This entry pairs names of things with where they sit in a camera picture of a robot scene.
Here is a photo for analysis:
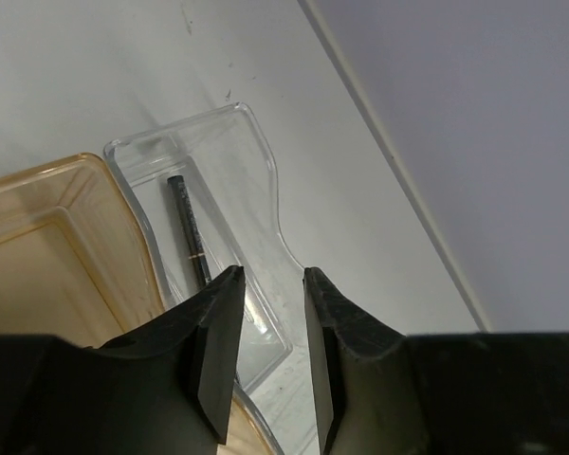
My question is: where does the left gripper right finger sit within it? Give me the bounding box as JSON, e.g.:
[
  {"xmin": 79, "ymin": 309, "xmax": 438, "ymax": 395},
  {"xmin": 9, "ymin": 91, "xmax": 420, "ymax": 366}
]
[{"xmin": 303, "ymin": 267, "xmax": 569, "ymax": 454}]

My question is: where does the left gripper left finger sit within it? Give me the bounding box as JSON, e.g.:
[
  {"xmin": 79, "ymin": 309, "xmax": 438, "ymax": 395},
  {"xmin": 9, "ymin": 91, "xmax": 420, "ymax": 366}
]
[{"xmin": 0, "ymin": 265, "xmax": 245, "ymax": 454}]

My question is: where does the black pen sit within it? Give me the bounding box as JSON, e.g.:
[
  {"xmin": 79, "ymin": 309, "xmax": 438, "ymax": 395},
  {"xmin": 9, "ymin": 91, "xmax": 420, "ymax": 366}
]
[{"xmin": 167, "ymin": 174, "xmax": 211, "ymax": 289}]

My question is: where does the clear plastic tray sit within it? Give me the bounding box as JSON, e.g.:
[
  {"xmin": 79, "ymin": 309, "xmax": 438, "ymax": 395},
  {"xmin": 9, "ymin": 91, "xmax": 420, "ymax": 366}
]
[{"xmin": 103, "ymin": 103, "xmax": 292, "ymax": 454}]

